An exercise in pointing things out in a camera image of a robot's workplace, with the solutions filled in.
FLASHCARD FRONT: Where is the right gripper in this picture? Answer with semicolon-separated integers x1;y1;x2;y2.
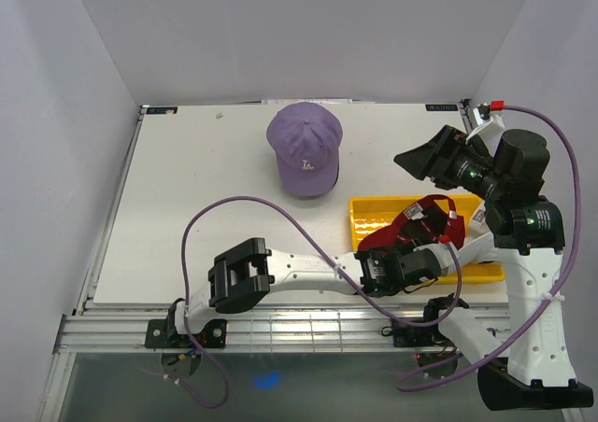
392;124;505;202

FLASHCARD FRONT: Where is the red baseball cap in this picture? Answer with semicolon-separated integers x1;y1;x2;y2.
349;194;473;254

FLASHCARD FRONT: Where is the white baseball cap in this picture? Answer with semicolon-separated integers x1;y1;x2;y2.
458;203;504;283

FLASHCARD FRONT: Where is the purple baseball cap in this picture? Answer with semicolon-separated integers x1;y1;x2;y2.
266;102;343;198

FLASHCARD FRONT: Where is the black baseball cap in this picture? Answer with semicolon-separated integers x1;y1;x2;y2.
328;164;339;191

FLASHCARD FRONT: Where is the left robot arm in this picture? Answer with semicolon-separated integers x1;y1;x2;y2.
165;237;446;347

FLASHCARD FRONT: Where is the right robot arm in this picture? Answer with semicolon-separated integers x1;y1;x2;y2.
393;126;594;411

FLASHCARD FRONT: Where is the yellow plastic tray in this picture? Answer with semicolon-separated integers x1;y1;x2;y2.
349;194;505;285

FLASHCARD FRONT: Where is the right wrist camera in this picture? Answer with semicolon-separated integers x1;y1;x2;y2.
466;100;505;148

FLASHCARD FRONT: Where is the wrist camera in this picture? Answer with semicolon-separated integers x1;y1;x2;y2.
466;100;505;148
424;241;461;276

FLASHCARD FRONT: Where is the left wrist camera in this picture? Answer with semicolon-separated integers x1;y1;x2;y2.
424;241;461;276

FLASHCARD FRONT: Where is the aluminium frame rail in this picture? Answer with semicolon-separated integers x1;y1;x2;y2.
39;103;495;421

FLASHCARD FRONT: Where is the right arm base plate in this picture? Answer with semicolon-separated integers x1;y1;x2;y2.
380;320;452;347

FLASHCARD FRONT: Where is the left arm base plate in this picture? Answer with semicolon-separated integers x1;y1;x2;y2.
144;318;227;349

